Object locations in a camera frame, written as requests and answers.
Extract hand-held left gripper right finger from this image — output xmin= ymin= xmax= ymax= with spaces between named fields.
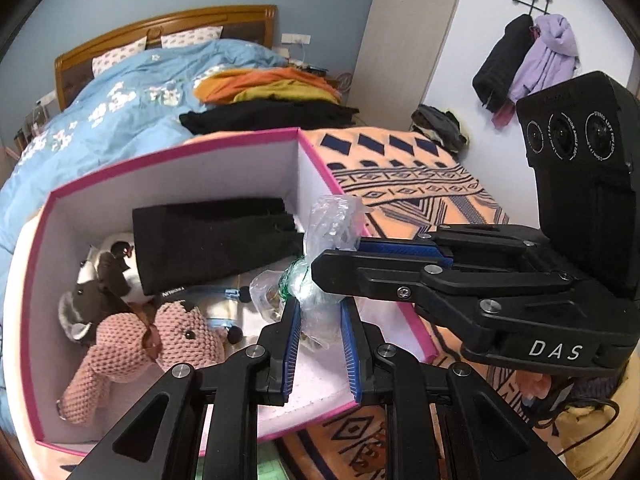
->
xmin=340 ymin=300 xmax=576 ymax=480

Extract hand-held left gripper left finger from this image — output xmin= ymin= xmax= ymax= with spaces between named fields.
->
xmin=65 ymin=300 xmax=303 ymax=480

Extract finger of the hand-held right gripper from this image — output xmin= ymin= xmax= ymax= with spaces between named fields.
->
xmin=357 ymin=224 xmax=556 ymax=273
xmin=310 ymin=249 xmax=571 ymax=308

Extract clear plastic bag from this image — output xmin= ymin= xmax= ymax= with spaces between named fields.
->
xmin=250 ymin=195 xmax=368 ymax=351

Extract pink knitted plush toy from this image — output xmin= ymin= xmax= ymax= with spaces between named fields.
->
xmin=56 ymin=300 xmax=231 ymax=423

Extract black fabric pouch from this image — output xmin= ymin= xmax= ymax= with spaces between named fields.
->
xmin=131 ymin=197 xmax=306 ymax=296

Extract pink cardboard box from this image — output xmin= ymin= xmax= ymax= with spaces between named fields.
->
xmin=10 ymin=127 xmax=441 ymax=456

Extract white brown dog plush toy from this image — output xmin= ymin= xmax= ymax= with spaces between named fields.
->
xmin=95 ymin=230 xmax=158 ymax=311

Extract grey raccoon plush toy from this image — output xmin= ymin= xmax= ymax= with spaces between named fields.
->
xmin=56 ymin=245 xmax=108 ymax=346

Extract person's right hand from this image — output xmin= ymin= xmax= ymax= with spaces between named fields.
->
xmin=517 ymin=372 xmax=553 ymax=403

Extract orange patterned blanket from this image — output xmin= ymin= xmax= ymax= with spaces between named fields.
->
xmin=277 ymin=127 xmax=566 ymax=480

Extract dark clothes pile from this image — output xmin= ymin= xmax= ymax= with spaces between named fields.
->
xmin=411 ymin=104 xmax=470 ymax=153

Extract purple jacket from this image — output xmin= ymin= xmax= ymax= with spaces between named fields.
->
xmin=492 ymin=12 xmax=581 ymax=128

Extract black jacket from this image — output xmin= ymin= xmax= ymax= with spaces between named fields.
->
xmin=472 ymin=14 xmax=536 ymax=113

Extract folded black clothes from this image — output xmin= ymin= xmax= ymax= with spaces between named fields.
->
xmin=179 ymin=99 xmax=360 ymax=136

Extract beige wardrobe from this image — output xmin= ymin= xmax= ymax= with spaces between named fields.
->
xmin=356 ymin=0 xmax=471 ymax=128

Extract orange and yellow clothes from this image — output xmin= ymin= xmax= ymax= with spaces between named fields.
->
xmin=194 ymin=67 xmax=343 ymax=106

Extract blue floral duvet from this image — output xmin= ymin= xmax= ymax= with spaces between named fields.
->
xmin=0 ymin=39 xmax=291 ymax=241

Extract floral print pillow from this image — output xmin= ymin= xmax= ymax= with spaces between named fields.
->
xmin=91 ymin=36 xmax=148 ymax=75
xmin=160 ymin=26 xmax=223 ymax=50

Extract wooden headboard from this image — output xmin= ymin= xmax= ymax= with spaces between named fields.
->
xmin=54 ymin=5 xmax=278 ymax=111

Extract black wall coat hooks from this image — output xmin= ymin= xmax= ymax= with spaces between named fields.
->
xmin=509 ymin=0 xmax=553 ymax=16

